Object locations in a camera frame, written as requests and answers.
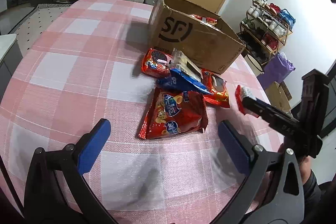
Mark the red white noodle pack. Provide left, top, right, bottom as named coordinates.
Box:
left=235, top=85, right=259, bottom=118

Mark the person's right hand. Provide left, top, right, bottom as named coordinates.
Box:
left=278, top=142, right=314, bottom=188

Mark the brown paper bag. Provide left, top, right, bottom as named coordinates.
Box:
left=265, top=82, right=291, bottom=113

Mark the cream waste bin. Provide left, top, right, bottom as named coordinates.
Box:
left=244, top=54, right=264, bottom=76

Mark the purple gift bag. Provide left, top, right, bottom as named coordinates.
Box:
left=257, top=52, right=295, bottom=90

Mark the orange oreo snack pack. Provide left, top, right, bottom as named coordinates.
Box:
left=202, top=69, right=230, bottom=109

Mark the wooden shoe rack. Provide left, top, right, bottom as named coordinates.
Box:
left=238, top=0, right=296, bottom=67

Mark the red chips bag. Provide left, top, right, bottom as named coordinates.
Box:
left=138, top=88, right=209, bottom=140

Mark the SF cardboard box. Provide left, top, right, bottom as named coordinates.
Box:
left=148, top=0, right=245, bottom=74

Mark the blue snack bag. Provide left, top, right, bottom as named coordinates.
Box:
left=156, top=68, right=211, bottom=95

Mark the pink checkered tablecloth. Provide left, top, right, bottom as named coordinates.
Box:
left=1, top=0, right=282, bottom=223

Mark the orange noodle snack bag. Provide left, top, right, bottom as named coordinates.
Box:
left=191, top=14, right=218, bottom=26

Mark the red oreo snack pack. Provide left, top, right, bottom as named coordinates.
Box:
left=141, top=48, right=172, bottom=78

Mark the grey side cabinet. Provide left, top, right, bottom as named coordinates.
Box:
left=0, top=34, right=23, bottom=99

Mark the dotted floor mat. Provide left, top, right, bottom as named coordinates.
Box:
left=10, top=3, right=71, bottom=57

